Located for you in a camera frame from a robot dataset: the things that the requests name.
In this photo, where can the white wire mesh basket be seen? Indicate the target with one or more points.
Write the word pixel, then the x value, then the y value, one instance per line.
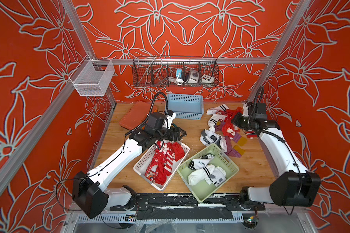
pixel 92 77

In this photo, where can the blue white charger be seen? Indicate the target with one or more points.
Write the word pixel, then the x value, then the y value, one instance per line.
pixel 179 74

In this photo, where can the red santa sock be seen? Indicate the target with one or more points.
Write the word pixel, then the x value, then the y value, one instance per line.
pixel 229 129
pixel 155 170

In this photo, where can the white striped sock at back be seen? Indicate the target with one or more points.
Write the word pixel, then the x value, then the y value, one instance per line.
pixel 216 110

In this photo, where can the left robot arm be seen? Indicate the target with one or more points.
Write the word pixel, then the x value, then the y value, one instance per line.
pixel 89 188

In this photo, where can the black wire wall basket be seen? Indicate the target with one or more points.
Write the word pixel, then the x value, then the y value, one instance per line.
pixel 160 71

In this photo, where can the white round socket adapter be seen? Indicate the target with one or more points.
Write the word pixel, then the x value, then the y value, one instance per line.
pixel 193 77

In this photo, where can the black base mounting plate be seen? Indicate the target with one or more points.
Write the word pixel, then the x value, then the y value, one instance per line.
pixel 184 206

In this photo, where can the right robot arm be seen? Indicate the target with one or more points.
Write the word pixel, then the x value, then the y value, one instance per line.
pixel 294 185

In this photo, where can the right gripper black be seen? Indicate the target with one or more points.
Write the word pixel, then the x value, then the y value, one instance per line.
pixel 236 119

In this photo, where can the red white striped sock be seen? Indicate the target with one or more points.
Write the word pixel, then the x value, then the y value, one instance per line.
pixel 169 154

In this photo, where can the red christmas sock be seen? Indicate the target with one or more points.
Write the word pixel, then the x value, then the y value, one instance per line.
pixel 178 151

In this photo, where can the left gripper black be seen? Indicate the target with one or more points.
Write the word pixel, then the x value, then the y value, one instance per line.
pixel 177 138

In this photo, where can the orange plastic tool case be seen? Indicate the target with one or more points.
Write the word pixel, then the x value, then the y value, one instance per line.
pixel 135 115

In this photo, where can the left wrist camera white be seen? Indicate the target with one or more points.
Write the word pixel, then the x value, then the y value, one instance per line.
pixel 170 116

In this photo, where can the purple sock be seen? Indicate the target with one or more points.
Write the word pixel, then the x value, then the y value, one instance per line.
pixel 234 145

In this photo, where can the white sock black stripes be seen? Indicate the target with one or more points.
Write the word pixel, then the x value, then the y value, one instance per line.
pixel 198 175

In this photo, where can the blue perforated plastic basket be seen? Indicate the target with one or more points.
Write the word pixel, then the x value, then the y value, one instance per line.
pixel 186 106

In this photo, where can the green perforated plastic basket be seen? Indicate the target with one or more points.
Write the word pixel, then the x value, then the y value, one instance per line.
pixel 202 190

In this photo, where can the white perforated plastic basket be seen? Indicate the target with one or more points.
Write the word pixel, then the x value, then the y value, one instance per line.
pixel 141 166

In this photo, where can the white grey sport sock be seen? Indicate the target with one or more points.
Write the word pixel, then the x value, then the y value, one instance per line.
pixel 208 137
pixel 199 163

